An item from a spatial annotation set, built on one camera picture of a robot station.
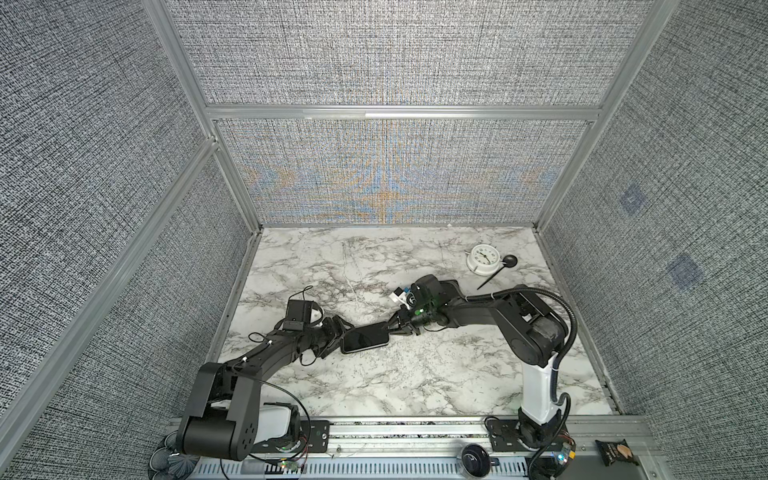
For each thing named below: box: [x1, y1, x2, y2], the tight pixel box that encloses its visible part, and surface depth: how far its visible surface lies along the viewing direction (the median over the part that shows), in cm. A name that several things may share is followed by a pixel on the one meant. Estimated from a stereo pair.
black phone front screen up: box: [341, 321, 389, 354], surface depth 89 cm
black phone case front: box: [340, 321, 390, 355], surface depth 89 cm
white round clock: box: [466, 243, 501, 277], surface depth 106 cm
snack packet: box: [595, 439, 640, 467], surface depth 71 cm
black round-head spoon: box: [476, 255, 518, 291], surface depth 108 cm
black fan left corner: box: [148, 430, 199, 480], surface depth 69 cm
